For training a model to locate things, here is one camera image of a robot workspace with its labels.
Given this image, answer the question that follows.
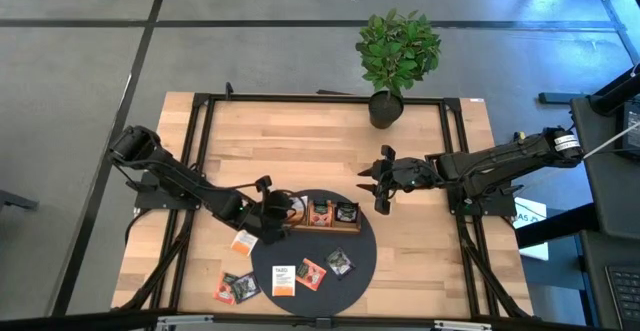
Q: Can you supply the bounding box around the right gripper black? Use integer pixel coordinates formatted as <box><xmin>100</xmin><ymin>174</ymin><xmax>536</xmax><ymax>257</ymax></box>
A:
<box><xmin>357</xmin><ymin>145</ymin><xmax>444</xmax><ymax>216</ymax></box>

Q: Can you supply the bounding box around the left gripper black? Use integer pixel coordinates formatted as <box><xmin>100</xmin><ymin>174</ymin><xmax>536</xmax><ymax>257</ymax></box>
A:
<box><xmin>233</xmin><ymin>174</ymin><xmax>298</xmax><ymax>246</ymax></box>

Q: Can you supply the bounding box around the dark blackcurrant tea packet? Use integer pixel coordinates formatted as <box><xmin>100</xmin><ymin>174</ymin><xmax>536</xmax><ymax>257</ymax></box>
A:
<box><xmin>230</xmin><ymin>272</ymin><xmax>262</xmax><ymax>305</ymax></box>
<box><xmin>326</xmin><ymin>249</ymin><xmax>356</xmax><ymax>279</ymax></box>
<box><xmin>333</xmin><ymin>201</ymin><xmax>360</xmax><ymax>224</ymax></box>

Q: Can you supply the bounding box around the green plant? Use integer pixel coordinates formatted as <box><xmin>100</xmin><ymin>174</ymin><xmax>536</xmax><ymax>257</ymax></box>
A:
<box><xmin>355</xmin><ymin>9</ymin><xmax>443</xmax><ymax>130</ymax></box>

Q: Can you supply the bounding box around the wooden three-compartment tea tray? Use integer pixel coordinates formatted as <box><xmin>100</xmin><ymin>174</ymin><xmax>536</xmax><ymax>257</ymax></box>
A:
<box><xmin>289</xmin><ymin>196</ymin><xmax>362</xmax><ymax>235</ymax></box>

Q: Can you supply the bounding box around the round dark woven placemat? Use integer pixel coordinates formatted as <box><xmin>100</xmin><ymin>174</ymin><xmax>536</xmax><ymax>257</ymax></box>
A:
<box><xmin>250</xmin><ymin>188</ymin><xmax>378</xmax><ymax>318</ymax></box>

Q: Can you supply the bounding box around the white printed sign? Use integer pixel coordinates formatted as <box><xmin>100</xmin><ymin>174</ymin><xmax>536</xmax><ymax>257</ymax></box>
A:
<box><xmin>513</xmin><ymin>196</ymin><xmax>550</xmax><ymax>262</ymax></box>

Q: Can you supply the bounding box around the black desk leg beam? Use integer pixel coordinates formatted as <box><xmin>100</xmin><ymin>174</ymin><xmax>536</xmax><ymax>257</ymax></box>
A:
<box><xmin>514</xmin><ymin>203</ymin><xmax>601</xmax><ymax>250</ymax></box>

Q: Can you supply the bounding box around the grey-blue floor foot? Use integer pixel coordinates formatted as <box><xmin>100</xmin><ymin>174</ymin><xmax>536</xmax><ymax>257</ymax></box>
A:
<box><xmin>538</xmin><ymin>91</ymin><xmax>586</xmax><ymax>106</ymax></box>

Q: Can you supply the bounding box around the dark grey desk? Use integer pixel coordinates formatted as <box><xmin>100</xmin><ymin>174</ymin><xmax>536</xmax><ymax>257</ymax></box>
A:
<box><xmin>578</xmin><ymin>230</ymin><xmax>640</xmax><ymax>331</ymax></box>
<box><xmin>569</xmin><ymin>95</ymin><xmax>640</xmax><ymax>242</ymax></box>

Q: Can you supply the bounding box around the black bar with silver brackets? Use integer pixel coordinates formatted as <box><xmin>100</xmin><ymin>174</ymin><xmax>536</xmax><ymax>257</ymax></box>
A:
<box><xmin>0</xmin><ymin>308</ymin><xmax>640</xmax><ymax>331</ymax></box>

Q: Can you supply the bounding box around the grey furniture foot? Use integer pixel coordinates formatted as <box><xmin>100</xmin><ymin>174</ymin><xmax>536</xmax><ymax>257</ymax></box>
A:
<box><xmin>0</xmin><ymin>189</ymin><xmax>40</xmax><ymax>213</ymax></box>

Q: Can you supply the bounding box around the black keyboard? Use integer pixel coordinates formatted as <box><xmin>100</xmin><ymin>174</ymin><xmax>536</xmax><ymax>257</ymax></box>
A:
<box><xmin>604</xmin><ymin>264</ymin><xmax>640</xmax><ymax>330</ymax></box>

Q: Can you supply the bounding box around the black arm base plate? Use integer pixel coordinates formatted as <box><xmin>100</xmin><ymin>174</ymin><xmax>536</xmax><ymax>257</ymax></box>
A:
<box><xmin>133</xmin><ymin>170</ymin><xmax>205</xmax><ymax>211</ymax></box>
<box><xmin>446</xmin><ymin>178</ymin><xmax>519</xmax><ymax>218</ymax></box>

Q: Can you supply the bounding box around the white cable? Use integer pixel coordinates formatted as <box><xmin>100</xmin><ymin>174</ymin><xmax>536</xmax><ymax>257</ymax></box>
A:
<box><xmin>582</xmin><ymin>119</ymin><xmax>640</xmax><ymax>161</ymax></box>

